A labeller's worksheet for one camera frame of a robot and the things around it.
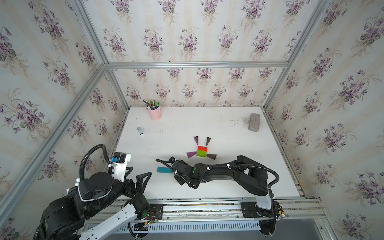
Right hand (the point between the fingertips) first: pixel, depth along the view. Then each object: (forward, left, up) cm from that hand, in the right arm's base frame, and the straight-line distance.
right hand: (179, 173), depth 86 cm
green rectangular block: (+13, -13, 0) cm, 19 cm away
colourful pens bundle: (+45, +23, +12) cm, 52 cm away
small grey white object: (+27, +29, +4) cm, 40 cm away
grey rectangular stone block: (+38, -52, +3) cm, 65 cm away
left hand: (-11, +11, +31) cm, 34 cm away
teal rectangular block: (-7, +4, +23) cm, 25 cm away
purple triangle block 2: (+12, -6, +1) cm, 14 cm away
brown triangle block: (+22, -17, +2) cm, 28 cm away
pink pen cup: (+42, +21, +5) cm, 47 cm away
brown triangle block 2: (+10, -19, +2) cm, 22 cm away
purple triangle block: (+23, -10, +2) cm, 25 cm away
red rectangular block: (+17, -13, 0) cm, 21 cm away
